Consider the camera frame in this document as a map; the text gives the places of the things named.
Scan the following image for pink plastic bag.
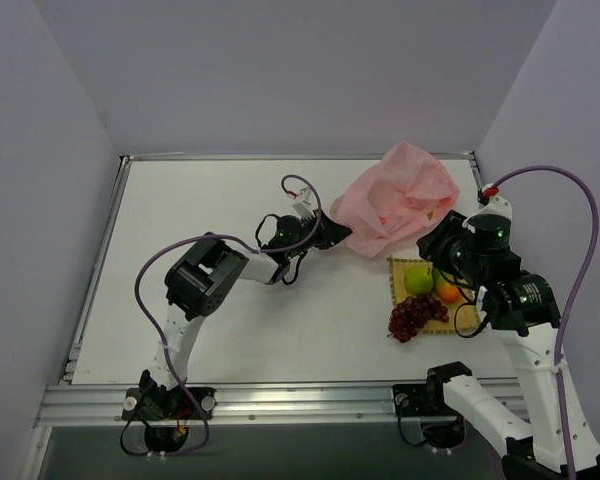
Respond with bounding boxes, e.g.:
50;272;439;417
330;142;460;258

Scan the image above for orange fake mango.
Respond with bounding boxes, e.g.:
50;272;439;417
432;269;462;304

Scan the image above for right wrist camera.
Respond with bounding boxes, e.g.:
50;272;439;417
477;184;513;220

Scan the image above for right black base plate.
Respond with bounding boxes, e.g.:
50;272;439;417
392;383;468;455

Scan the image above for aluminium front rail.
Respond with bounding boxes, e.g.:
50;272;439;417
33;377;577;429

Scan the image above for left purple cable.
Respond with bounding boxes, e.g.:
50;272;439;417
119;174;323;456

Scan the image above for yellow woven bamboo mat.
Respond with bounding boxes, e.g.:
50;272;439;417
388;257;481;343

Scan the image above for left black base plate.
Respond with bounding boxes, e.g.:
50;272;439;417
119;387;216;458

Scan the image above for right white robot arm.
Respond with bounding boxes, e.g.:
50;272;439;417
417;211;600;479

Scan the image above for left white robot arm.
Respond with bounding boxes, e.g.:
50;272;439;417
139;209;352;419

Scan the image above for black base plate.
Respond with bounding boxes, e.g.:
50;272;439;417
119;387;216;458
392;383;468;455

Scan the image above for dark red fake grapes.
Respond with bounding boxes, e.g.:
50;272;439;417
388;294;449;343

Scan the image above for green fake pear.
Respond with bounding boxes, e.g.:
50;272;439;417
404;265;435;296

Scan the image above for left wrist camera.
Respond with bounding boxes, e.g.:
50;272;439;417
288;187;315;220

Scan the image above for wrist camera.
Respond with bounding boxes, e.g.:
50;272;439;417
288;187;315;220
477;184;513;220

